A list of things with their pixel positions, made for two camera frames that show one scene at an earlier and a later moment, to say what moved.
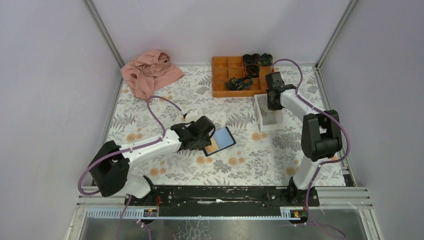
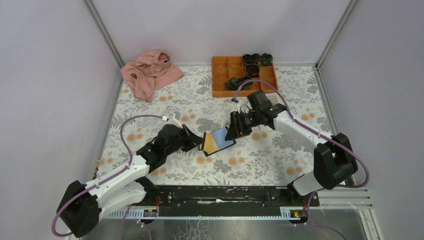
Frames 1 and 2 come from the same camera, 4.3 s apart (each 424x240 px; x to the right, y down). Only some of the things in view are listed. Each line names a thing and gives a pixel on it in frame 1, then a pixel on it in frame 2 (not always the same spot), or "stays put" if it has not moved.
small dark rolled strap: [252, 70] stays put
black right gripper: [271, 106] to [235, 131]
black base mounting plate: [224, 200] stays put
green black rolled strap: [266, 59] stays put
